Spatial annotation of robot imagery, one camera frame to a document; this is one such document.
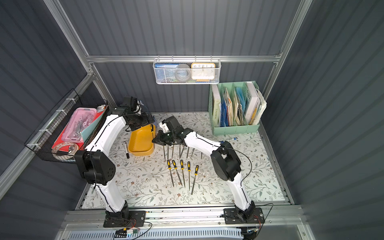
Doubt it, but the eleventh black yellow file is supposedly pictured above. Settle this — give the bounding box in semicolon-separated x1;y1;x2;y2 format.
180;160;186;188

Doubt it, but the yellow storage box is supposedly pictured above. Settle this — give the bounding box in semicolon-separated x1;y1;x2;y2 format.
128;124;156;157

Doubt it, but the twelfth black yellow file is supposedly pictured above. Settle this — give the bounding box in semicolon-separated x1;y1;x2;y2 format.
191;165;199;195

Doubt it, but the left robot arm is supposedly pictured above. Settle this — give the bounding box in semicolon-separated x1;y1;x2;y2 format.
74;97;155;219

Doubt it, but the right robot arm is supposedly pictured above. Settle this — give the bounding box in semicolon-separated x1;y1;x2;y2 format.
152;116;256;223

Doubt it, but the blue box in basket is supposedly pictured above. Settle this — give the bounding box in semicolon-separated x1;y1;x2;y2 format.
154;63;179;84

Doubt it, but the green file organizer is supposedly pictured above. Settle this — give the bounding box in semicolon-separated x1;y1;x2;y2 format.
209;81;267;136

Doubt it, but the red folder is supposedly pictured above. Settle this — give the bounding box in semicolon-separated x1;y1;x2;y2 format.
52;105;107;154

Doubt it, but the black white marker pen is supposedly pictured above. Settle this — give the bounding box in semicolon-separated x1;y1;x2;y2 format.
123;141;130;159

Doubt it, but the pink plastic case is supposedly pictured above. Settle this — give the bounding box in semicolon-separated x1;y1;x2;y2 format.
61;108;97;143

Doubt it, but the grey tape roll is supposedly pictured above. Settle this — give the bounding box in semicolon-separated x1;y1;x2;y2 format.
175;64;191;82

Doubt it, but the blue marker pen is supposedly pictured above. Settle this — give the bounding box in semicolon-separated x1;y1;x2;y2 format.
220;137;238;143

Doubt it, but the yellow white clock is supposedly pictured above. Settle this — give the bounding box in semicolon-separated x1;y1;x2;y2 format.
191;63;216;81

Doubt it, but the white book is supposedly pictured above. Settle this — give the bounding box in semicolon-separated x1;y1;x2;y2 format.
245;82;261;125

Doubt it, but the white wire basket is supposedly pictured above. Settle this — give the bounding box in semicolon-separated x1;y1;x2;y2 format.
153;58;222;85

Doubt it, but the black wire basket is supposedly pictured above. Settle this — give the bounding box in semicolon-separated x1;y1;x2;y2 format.
25;90;108;164

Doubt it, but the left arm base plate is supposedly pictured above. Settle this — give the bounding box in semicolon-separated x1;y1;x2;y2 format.
103;211;146;228

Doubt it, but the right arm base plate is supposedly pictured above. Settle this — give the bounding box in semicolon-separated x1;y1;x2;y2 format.
221;208;265;225

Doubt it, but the aluminium rail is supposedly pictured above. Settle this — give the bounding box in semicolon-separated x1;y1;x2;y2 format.
60;205;308;230

